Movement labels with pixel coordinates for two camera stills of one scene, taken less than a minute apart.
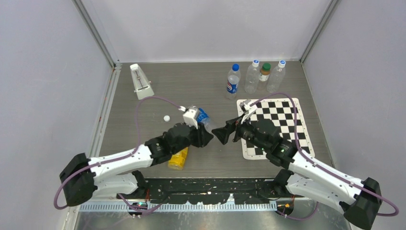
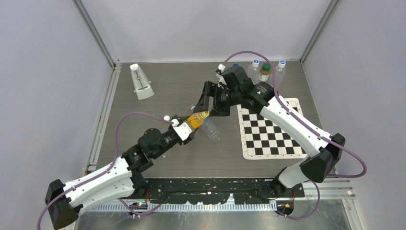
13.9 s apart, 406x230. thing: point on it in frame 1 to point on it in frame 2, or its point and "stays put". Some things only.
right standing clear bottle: x=276 y=80 stays put
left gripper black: x=202 y=136 to x=190 y=136
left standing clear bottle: x=252 y=77 stays put
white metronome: x=143 y=88 stays put
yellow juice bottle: x=177 y=160 to x=196 y=120
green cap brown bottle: x=265 y=72 stays put
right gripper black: x=223 y=133 to x=209 y=90
